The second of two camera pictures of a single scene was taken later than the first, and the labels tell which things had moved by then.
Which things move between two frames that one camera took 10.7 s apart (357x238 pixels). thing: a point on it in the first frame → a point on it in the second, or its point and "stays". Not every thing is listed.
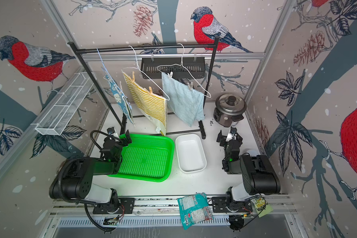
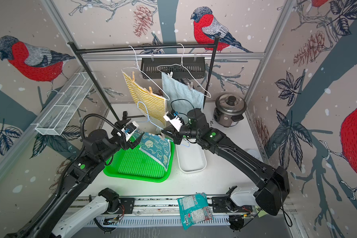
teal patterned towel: x=125 y=105 → x=159 y=149
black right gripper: x=221 y=137 → x=176 y=135
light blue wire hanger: x=122 y=96 → x=153 y=122
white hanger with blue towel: x=186 y=68 stays
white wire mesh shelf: x=64 y=105 stays
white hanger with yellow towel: x=145 y=74 stays
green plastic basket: x=146 y=158 stays
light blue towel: x=182 y=100 stays
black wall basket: x=181 y=69 stays
